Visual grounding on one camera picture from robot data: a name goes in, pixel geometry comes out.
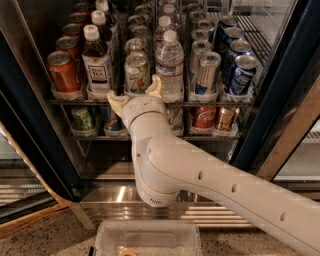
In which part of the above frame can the lower wire shelf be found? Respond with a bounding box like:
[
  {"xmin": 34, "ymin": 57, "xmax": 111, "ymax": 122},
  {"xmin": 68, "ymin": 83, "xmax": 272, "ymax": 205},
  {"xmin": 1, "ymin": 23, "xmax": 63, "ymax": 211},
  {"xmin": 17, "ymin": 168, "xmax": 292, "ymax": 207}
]
[{"xmin": 68, "ymin": 133, "xmax": 240, "ymax": 141}]

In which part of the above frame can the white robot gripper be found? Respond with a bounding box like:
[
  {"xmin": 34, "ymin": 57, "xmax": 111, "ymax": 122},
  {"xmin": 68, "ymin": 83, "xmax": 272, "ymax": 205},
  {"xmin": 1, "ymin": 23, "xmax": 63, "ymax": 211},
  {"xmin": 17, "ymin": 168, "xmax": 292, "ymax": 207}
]
[{"xmin": 107, "ymin": 74, "xmax": 167, "ymax": 130}]

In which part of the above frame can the front tea bottle white cap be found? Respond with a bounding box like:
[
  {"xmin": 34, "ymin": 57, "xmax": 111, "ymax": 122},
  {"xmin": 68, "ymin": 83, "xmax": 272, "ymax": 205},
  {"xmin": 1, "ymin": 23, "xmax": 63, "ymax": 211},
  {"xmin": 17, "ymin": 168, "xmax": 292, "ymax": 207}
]
[{"xmin": 82, "ymin": 25, "xmax": 113, "ymax": 93}]

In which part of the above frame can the front orange soda can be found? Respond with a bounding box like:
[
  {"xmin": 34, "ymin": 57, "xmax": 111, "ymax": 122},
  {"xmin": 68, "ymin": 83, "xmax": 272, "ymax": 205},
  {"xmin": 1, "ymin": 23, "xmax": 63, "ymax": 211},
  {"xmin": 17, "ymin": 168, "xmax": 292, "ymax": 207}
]
[{"xmin": 47, "ymin": 51, "xmax": 80, "ymax": 93}]

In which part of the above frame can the clear plastic bin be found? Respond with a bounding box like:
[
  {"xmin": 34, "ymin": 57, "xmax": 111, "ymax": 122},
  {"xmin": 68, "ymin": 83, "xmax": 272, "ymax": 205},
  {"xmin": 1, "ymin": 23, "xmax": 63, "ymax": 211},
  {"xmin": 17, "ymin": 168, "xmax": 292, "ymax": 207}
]
[{"xmin": 93, "ymin": 220, "xmax": 202, "ymax": 256}]

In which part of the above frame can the green can lower shelf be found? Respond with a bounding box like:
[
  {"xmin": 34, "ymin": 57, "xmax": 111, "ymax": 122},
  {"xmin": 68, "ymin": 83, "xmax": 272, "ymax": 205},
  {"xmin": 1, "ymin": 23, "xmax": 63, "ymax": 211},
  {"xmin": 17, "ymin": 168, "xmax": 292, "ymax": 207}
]
[{"xmin": 71, "ymin": 106, "xmax": 95, "ymax": 131}]

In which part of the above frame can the orange soda can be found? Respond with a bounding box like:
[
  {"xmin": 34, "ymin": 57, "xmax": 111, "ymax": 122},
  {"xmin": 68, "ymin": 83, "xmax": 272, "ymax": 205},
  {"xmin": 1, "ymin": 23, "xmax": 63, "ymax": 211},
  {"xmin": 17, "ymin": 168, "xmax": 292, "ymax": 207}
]
[
  {"xmin": 56, "ymin": 36, "xmax": 81, "ymax": 61},
  {"xmin": 47, "ymin": 51, "xmax": 80, "ymax": 93},
  {"xmin": 62, "ymin": 23, "xmax": 81, "ymax": 40}
]

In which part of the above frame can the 7up can lower shelf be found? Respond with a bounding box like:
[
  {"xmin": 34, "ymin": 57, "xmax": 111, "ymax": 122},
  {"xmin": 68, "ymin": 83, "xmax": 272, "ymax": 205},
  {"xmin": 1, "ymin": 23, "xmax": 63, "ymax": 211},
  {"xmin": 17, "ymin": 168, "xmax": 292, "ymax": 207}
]
[{"xmin": 167, "ymin": 106, "xmax": 183, "ymax": 133}]

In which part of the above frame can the wire shelf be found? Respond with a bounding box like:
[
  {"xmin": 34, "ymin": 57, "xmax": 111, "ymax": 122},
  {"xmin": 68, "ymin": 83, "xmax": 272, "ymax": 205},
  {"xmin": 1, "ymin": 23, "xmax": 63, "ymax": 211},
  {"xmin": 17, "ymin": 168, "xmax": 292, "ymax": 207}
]
[
  {"xmin": 68, "ymin": 133, "xmax": 240, "ymax": 141},
  {"xmin": 49, "ymin": 99, "xmax": 253, "ymax": 107}
]

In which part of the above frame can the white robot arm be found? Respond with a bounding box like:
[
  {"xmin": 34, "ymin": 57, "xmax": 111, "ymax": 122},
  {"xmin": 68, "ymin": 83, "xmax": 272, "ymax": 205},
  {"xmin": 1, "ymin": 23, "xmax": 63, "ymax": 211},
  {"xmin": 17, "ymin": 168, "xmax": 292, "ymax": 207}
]
[{"xmin": 107, "ymin": 75, "xmax": 320, "ymax": 256}]

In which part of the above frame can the front silver energy drink can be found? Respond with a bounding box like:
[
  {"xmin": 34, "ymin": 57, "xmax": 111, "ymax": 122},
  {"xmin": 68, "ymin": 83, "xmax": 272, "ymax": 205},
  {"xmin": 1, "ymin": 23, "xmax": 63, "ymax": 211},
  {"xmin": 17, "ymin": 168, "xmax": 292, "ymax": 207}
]
[{"xmin": 195, "ymin": 51, "xmax": 221, "ymax": 95}]

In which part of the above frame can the blue can lower shelf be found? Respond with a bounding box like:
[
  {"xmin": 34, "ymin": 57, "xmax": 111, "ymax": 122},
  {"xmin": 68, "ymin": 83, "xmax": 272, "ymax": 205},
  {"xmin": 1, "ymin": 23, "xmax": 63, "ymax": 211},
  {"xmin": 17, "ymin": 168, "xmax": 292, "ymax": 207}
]
[{"xmin": 100, "ymin": 106, "xmax": 121, "ymax": 131}]

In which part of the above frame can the blue pepsi can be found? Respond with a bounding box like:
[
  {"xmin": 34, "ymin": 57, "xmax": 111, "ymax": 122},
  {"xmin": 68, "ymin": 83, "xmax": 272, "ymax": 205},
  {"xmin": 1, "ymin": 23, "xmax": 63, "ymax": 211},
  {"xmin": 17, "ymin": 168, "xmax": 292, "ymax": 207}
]
[
  {"xmin": 218, "ymin": 27, "xmax": 244, "ymax": 54},
  {"xmin": 227, "ymin": 55, "xmax": 257, "ymax": 96},
  {"xmin": 222, "ymin": 39, "xmax": 252, "ymax": 83}
]

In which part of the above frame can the front clear water bottle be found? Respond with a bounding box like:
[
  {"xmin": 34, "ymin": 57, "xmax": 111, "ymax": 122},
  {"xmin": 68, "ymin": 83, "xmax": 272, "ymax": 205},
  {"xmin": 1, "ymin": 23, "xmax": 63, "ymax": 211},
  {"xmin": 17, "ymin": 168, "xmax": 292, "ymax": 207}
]
[{"xmin": 155, "ymin": 30, "xmax": 184, "ymax": 103}]

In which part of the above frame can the front blue pepsi can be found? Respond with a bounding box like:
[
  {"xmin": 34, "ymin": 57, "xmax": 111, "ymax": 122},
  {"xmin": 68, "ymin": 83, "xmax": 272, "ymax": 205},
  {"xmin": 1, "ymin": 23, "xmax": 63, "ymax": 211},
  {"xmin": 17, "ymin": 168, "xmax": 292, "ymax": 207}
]
[{"xmin": 227, "ymin": 55, "xmax": 257, "ymax": 96}]

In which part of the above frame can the open fridge glass door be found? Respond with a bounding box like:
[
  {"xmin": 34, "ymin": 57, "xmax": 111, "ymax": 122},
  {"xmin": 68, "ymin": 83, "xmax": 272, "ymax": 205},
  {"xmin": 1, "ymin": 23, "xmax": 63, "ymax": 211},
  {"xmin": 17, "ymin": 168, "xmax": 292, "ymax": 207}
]
[{"xmin": 0, "ymin": 94, "xmax": 71, "ymax": 237}]

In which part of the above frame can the red coca-cola can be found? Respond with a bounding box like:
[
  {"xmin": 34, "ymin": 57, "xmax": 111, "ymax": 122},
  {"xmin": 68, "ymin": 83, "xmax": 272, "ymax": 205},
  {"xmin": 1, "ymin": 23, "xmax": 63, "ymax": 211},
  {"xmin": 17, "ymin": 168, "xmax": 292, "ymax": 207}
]
[{"xmin": 191, "ymin": 106, "xmax": 216, "ymax": 129}]

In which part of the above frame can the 7up can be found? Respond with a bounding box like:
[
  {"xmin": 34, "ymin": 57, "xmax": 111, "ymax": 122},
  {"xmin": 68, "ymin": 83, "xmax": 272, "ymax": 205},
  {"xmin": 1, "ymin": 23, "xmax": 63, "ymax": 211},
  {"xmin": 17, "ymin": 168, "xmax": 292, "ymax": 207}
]
[
  {"xmin": 125, "ymin": 37, "xmax": 148, "ymax": 55},
  {"xmin": 124, "ymin": 52, "xmax": 150, "ymax": 94}
]

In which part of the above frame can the right fridge sliding door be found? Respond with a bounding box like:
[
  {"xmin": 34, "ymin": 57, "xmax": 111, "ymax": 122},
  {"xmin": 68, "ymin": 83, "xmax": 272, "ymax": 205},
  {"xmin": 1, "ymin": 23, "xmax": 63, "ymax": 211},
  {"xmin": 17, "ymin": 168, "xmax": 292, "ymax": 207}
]
[{"xmin": 257, "ymin": 76, "xmax": 320, "ymax": 181}]

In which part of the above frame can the top wire shelf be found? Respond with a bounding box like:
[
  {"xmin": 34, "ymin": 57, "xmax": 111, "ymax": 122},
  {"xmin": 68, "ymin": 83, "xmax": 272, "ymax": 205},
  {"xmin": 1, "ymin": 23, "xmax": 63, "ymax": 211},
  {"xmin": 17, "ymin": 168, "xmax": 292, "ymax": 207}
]
[{"xmin": 49, "ymin": 99, "xmax": 253, "ymax": 107}]

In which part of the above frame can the gold can lower shelf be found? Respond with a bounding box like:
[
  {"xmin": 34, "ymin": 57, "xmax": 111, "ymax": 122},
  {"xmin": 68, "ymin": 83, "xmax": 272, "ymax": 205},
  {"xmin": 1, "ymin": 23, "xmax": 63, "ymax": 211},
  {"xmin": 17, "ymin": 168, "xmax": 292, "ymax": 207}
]
[{"xmin": 215, "ymin": 107, "xmax": 238, "ymax": 132}]

